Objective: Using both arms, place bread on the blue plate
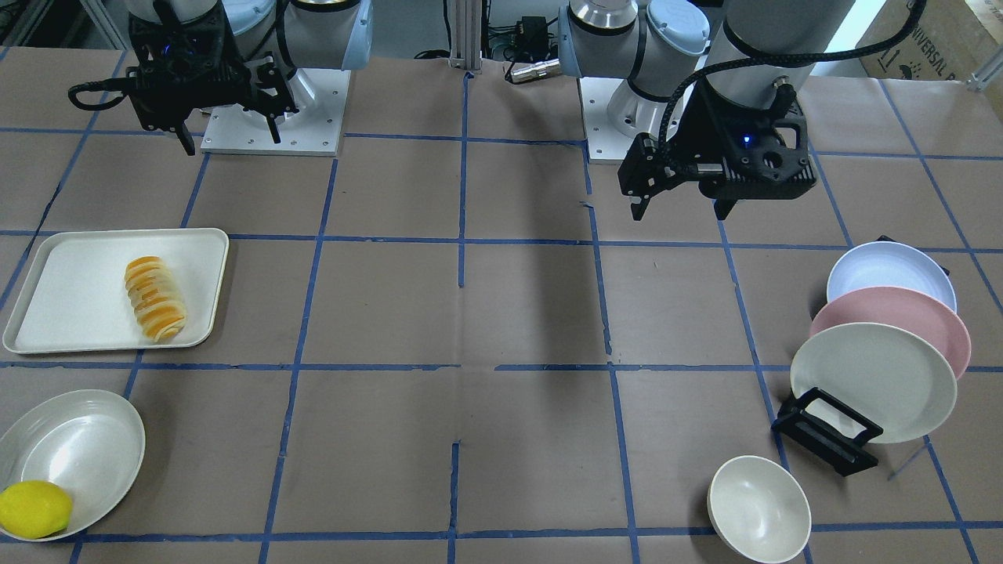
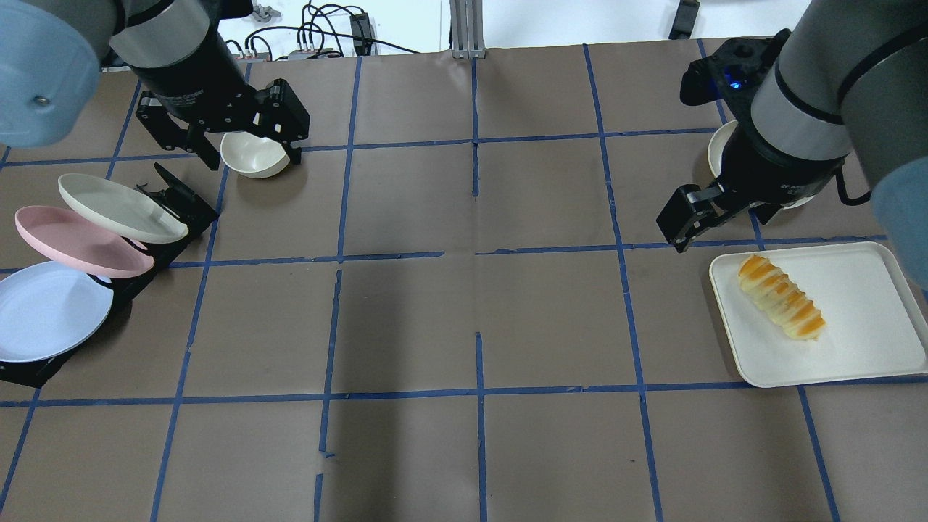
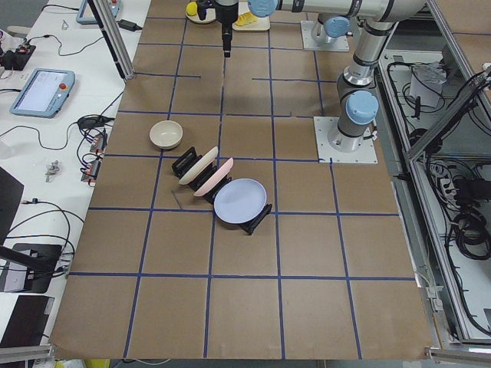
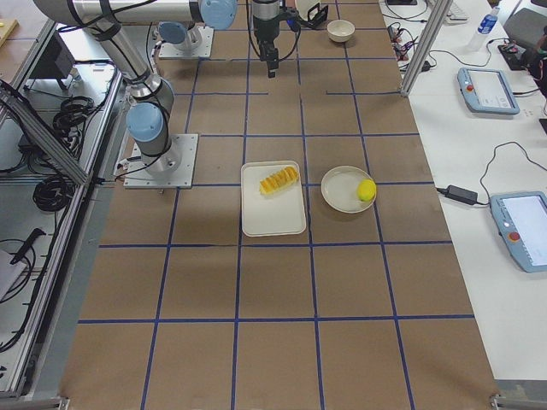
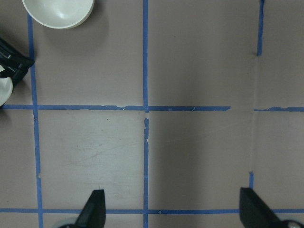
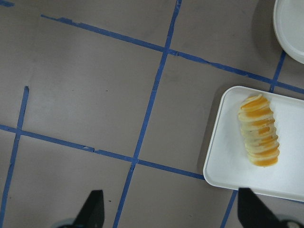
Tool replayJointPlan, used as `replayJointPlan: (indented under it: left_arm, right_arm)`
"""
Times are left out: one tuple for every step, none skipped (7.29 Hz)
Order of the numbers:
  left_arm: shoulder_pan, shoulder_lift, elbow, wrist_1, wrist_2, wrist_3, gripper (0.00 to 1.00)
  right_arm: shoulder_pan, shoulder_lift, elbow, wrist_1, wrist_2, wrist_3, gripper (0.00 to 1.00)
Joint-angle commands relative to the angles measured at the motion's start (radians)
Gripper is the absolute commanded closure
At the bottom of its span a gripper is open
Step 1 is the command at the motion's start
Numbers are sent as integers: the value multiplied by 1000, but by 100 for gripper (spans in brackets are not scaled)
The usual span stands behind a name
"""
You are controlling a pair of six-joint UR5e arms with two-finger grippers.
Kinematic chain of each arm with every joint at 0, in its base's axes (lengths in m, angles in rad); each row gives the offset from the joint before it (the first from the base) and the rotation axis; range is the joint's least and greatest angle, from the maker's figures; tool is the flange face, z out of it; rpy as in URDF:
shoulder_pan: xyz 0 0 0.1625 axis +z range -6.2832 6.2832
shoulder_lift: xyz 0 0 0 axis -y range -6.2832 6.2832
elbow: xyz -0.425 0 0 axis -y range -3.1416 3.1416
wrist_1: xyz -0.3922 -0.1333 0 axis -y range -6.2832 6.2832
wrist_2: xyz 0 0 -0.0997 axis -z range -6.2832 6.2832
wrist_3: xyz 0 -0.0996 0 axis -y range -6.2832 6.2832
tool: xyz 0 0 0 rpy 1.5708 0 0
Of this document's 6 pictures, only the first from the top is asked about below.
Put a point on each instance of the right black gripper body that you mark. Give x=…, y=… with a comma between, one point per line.
x=267, y=86

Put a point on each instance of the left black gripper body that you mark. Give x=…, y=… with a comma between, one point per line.
x=703, y=128

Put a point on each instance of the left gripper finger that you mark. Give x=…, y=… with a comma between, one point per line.
x=723, y=207
x=639, y=205

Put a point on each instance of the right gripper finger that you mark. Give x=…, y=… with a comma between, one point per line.
x=272, y=122
x=184, y=136

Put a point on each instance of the blue plate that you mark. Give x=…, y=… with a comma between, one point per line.
x=887, y=263

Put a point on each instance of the orange striped bread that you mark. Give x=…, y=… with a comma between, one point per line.
x=157, y=302

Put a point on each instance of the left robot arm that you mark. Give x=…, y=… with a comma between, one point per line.
x=728, y=75

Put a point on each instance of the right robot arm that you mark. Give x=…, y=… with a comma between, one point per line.
x=294, y=34

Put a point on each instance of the pink plate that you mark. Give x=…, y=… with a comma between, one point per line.
x=906, y=309

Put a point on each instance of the cream plate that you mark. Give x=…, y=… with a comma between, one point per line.
x=889, y=375

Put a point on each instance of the black plate rack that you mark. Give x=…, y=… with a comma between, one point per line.
x=847, y=456

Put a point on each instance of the white rectangular tray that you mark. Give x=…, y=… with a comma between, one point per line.
x=74, y=297

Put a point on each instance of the black power adapter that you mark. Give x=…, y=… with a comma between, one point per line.
x=532, y=33

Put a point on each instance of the cardboard box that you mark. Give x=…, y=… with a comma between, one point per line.
x=952, y=40

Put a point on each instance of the small cream bowl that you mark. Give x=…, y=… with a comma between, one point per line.
x=759, y=510

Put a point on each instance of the white shallow bowl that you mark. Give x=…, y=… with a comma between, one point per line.
x=90, y=442

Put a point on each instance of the yellow lemon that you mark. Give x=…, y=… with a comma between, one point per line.
x=35, y=509

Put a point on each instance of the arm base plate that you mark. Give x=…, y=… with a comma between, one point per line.
x=315, y=130
x=613, y=115

